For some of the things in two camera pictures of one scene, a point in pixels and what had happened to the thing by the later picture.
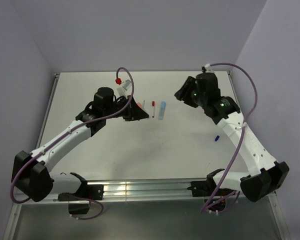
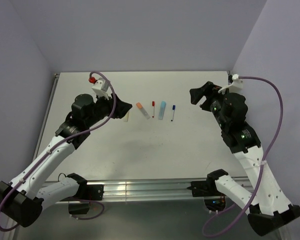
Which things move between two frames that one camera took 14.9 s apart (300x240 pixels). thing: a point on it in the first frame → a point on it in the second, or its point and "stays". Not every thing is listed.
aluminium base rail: (147, 190) stays
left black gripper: (134, 112) → (121, 108)
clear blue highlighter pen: (162, 107) stays
